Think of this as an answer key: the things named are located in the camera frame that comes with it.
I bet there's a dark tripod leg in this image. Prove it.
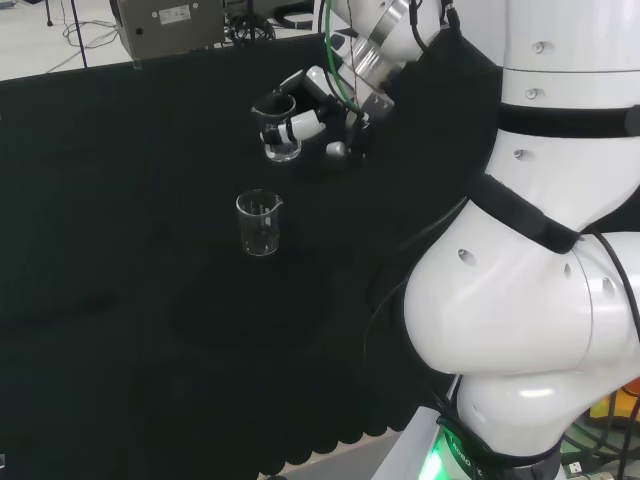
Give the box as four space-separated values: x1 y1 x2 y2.
69 0 90 70

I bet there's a clear glass beaker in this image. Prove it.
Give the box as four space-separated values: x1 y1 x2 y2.
251 93 302 163
235 188 284 258

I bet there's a yellow stop button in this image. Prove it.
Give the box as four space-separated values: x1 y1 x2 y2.
588 384 640 430

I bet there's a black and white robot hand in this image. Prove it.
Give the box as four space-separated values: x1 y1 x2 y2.
259 64 374 147

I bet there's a black bench cloth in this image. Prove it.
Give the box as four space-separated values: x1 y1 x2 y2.
0 29 506 477

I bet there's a green cable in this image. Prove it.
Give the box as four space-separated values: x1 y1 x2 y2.
321 0 364 114

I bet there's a grey metal box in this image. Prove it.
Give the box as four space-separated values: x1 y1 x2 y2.
108 0 226 62

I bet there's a black coiled cable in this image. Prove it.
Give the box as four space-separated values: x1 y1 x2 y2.
223 0 277 47

